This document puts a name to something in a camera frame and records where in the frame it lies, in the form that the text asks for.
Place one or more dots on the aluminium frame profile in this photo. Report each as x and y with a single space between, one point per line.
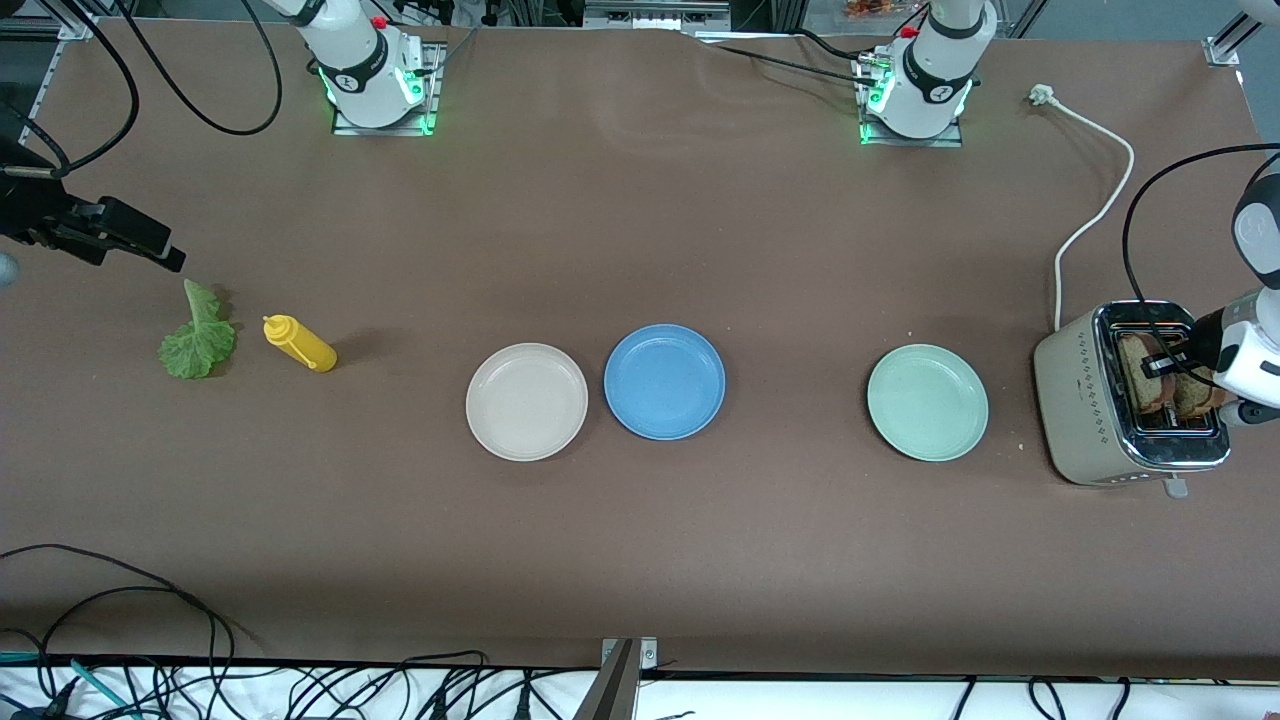
1240 28

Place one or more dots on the beige round plate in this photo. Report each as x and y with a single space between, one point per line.
527 402

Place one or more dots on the beige chrome two-slot toaster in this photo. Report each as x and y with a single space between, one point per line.
1075 400

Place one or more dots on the brown toast bread slice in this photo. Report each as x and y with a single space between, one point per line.
1132 380
1195 400

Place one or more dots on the grey metal box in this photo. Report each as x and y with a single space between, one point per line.
655 14

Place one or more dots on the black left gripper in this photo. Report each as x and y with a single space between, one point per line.
1203 340

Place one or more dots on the green lettuce leaf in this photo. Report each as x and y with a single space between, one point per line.
195 350

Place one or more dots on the metal table edge bracket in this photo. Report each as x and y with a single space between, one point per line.
625 655

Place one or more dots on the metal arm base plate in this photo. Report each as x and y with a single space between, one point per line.
433 110
945 141

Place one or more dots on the orange patterned packet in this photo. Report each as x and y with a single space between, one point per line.
880 9

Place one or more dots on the yellow squeeze sauce bottle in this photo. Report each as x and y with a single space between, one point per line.
300 343

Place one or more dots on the silver table corner bracket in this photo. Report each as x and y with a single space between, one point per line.
1223 52
80 27

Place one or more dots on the perforated metal strip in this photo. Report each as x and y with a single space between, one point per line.
45 90

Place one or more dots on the light green round plate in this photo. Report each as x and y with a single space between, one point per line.
927 403

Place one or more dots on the blue round plate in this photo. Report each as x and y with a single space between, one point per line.
665 382

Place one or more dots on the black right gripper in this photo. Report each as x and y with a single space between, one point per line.
22 213

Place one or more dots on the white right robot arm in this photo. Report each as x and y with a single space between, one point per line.
365 70

